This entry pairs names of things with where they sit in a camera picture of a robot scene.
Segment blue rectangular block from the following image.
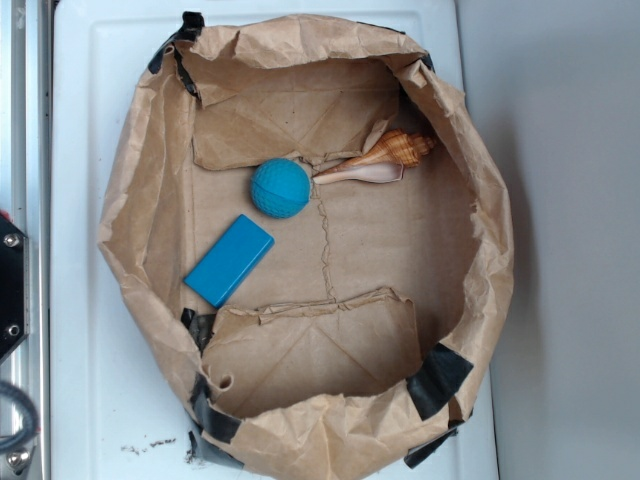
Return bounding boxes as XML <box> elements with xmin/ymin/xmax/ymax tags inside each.
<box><xmin>184</xmin><ymin>215</ymin><xmax>275</xmax><ymax>308</ymax></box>

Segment blue dimpled ball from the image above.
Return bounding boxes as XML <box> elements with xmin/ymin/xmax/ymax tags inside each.
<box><xmin>250</xmin><ymin>158</ymin><xmax>311</xmax><ymax>219</ymax></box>

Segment orange spiral seashell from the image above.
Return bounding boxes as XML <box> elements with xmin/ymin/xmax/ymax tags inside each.
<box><xmin>313</xmin><ymin>129</ymin><xmax>437</xmax><ymax>185</ymax></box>

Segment brown paper bag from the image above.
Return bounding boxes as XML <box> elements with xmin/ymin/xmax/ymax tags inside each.
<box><xmin>98</xmin><ymin>12</ymin><xmax>514</xmax><ymax>479</ymax></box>

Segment black metal bracket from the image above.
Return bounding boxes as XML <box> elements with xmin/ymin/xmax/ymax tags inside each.
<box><xmin>0</xmin><ymin>210</ymin><xmax>30</xmax><ymax>363</ymax></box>

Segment aluminium frame rail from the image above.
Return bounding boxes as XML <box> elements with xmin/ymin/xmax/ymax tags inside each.
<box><xmin>1</xmin><ymin>1</ymin><xmax>56</xmax><ymax>479</ymax></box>

